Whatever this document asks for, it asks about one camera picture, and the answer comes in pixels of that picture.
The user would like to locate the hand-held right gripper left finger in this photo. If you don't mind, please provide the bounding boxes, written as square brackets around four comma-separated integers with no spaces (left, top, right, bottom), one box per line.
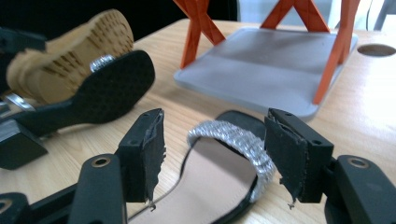
[116,107,167,203]

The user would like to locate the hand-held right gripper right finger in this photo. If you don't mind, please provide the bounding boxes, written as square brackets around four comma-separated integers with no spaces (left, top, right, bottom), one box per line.
[263,107,334,204]

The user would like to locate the tan suede boot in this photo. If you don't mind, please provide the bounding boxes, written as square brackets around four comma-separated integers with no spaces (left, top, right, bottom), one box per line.
[6,8,134,105]

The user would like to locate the black sandal with silver strap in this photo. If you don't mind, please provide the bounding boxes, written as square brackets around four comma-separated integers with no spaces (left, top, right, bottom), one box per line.
[129,110,278,224]
[0,49,156,171]

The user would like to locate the grey shoe rack orange legs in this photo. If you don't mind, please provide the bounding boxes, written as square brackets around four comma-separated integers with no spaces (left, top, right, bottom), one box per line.
[173,0,362,122]

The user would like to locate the dark curtain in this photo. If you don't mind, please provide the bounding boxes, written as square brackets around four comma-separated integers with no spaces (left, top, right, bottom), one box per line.
[0,0,239,43]

